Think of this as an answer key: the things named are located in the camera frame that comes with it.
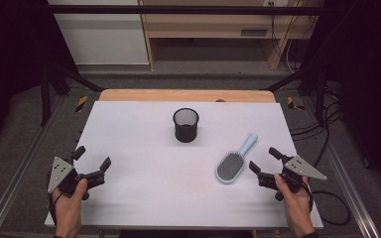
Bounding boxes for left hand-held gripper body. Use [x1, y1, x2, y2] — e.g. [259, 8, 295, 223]
[48, 156, 107, 201]

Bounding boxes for black curtain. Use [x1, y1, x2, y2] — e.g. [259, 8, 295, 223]
[306, 0, 381, 201]
[0, 0, 78, 163]

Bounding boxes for looped black cable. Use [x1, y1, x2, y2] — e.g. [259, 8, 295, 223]
[312, 189, 351, 227]

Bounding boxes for right hand-held gripper cable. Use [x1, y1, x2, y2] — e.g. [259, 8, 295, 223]
[302, 181, 315, 214]

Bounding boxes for aluminium rail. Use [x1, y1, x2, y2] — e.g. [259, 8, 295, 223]
[302, 98, 381, 238]
[0, 95, 65, 238]

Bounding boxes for bundle of black cables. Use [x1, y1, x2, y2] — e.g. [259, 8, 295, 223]
[290, 83, 345, 168]

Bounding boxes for left hand-held gripper cable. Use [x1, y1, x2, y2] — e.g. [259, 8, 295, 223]
[47, 189, 64, 227]

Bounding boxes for white cabinet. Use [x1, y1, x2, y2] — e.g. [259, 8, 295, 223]
[47, 0, 150, 65]

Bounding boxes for black mesh pen holder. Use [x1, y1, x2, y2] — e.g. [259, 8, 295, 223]
[173, 107, 200, 144]

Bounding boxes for yellow black striped tape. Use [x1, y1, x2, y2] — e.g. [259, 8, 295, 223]
[74, 95, 89, 113]
[286, 96, 306, 112]

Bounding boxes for light blue hairbrush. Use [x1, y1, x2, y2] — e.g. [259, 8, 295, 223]
[215, 133, 259, 184]

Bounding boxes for hanging desk cables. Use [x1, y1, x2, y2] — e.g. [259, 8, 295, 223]
[268, 1, 318, 74]

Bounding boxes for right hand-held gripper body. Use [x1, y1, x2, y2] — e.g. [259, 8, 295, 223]
[257, 156, 328, 202]

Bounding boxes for hand-held gripper cable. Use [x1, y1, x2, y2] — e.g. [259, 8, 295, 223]
[47, 189, 64, 227]
[302, 181, 315, 214]

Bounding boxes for black metal stand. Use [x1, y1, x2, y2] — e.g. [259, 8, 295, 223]
[40, 62, 105, 127]
[260, 63, 327, 127]

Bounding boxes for person's right hand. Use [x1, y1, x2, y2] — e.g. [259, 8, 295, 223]
[274, 174, 316, 238]

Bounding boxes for black horizontal metal bar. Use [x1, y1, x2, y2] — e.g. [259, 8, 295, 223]
[46, 4, 345, 16]

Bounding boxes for person's left hand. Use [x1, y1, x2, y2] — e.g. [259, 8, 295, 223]
[51, 178, 89, 238]

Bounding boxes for light wooden desk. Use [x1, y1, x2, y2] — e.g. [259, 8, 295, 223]
[138, 0, 314, 71]

